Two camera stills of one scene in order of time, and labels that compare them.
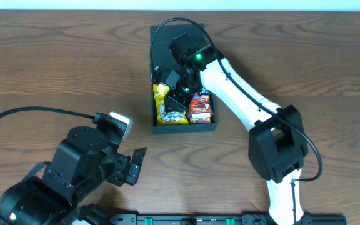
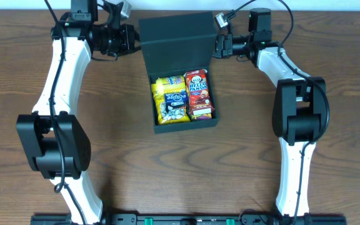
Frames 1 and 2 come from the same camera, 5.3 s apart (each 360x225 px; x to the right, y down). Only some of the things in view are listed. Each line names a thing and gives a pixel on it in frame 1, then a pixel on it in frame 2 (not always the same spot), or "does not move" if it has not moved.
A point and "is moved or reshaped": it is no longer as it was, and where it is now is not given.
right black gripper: (174, 94) → (222, 46)
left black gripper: (126, 170) → (130, 39)
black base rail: (256, 219) does not move
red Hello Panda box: (200, 110) does not move
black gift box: (161, 37) is moved or reshaped
